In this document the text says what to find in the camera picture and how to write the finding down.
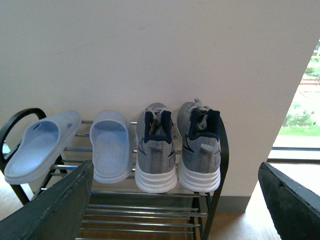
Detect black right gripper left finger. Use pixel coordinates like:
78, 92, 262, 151
0, 160, 94, 240

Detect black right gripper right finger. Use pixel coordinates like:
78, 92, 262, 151
258, 162, 320, 240

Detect white slide sandal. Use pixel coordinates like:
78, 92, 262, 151
4, 110, 82, 185
89, 110, 133, 184

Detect grey knit sneaker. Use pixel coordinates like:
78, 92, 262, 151
135, 103, 178, 194
176, 98, 221, 193

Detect black metal shoe rack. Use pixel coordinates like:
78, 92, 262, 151
0, 108, 229, 240

